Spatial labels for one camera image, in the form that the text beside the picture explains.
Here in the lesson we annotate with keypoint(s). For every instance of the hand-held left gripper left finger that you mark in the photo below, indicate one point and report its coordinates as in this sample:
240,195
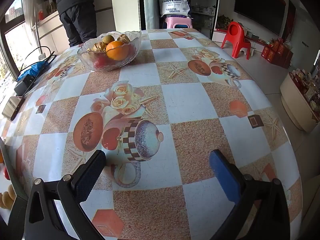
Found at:
92,172

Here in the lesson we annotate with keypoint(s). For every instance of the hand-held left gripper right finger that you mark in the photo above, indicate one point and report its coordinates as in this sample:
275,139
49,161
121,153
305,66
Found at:
225,177

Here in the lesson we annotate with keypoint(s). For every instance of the blue plastic bag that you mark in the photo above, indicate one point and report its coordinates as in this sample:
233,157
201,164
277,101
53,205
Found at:
32,70

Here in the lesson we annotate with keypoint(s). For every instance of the black television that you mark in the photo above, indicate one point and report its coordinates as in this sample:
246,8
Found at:
260,5

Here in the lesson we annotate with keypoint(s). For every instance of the green potted plant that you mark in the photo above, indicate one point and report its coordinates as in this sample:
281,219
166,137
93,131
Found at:
223,21

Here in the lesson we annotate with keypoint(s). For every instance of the pink plastic stool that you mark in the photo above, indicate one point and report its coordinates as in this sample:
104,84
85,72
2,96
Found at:
177,22

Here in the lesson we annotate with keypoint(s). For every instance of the red-edged smartphone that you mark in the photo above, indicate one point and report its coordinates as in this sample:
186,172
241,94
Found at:
11,106

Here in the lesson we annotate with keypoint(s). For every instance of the white tv cabinet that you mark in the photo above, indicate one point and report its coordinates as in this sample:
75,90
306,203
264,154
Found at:
260,45

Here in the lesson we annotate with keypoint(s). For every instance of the small husked physalis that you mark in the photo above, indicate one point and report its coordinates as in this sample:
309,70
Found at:
99,47

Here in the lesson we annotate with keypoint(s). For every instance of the black power adapter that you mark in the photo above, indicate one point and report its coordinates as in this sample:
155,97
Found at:
23,83

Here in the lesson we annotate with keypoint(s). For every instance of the stack of red gift boxes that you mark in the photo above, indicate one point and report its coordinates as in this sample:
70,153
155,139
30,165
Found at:
275,51

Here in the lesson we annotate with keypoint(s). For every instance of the pile of snack packets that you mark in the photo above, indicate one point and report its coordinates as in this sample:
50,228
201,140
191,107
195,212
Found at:
310,85

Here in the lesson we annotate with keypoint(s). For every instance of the red child chair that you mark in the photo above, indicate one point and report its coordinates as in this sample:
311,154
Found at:
236,38

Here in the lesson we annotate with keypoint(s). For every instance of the large husked physalis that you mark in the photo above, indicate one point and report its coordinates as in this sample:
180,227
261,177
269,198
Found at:
123,38

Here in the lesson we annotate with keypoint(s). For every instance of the clear glass fruit bowl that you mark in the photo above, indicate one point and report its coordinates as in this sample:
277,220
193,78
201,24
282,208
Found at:
87,52

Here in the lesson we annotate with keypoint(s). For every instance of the white printed sack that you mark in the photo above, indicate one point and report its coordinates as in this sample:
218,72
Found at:
173,3

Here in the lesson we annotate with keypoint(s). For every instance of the brown longan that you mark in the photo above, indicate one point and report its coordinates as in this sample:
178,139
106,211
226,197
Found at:
108,39

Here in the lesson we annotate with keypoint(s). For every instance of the white counter cabinet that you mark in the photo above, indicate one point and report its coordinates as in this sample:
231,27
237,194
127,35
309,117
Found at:
50,27

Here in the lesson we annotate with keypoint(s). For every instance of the red cherry tomato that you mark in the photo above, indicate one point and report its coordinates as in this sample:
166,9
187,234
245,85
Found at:
101,61
6,173

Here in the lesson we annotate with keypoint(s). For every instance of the dark display shelf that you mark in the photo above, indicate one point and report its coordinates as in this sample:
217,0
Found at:
205,2

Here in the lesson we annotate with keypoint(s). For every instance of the printed checkered tablecloth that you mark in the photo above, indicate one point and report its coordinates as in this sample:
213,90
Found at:
185,100

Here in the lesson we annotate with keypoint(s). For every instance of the cream round side table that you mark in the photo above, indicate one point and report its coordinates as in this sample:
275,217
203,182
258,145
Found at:
295,100

